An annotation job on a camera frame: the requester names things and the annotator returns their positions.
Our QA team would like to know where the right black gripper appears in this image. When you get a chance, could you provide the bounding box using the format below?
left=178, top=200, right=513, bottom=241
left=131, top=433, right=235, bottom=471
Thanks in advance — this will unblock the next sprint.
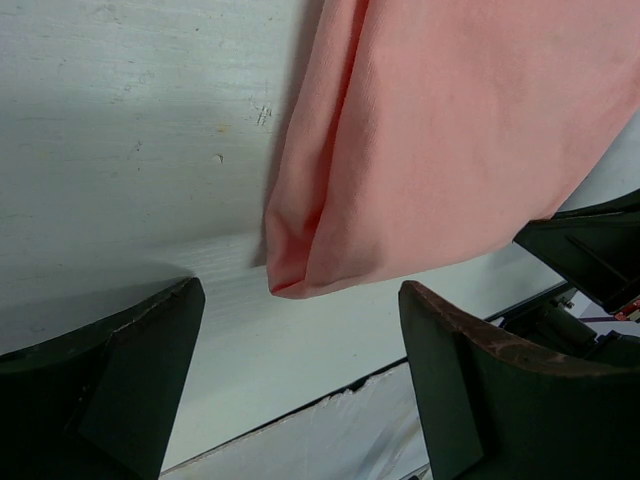
left=499, top=190, right=639, bottom=360

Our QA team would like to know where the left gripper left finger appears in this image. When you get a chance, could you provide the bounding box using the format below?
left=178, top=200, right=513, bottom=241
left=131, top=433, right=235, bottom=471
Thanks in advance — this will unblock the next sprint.
left=1, top=278, right=206, bottom=479

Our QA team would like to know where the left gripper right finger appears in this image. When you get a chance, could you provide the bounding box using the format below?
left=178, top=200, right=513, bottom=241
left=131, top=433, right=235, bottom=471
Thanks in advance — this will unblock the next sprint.
left=399, top=281, right=639, bottom=479

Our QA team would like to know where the salmon pink t shirt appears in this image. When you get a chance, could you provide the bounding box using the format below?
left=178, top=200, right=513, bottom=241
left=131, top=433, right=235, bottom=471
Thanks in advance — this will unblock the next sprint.
left=265, top=1, right=639, bottom=299

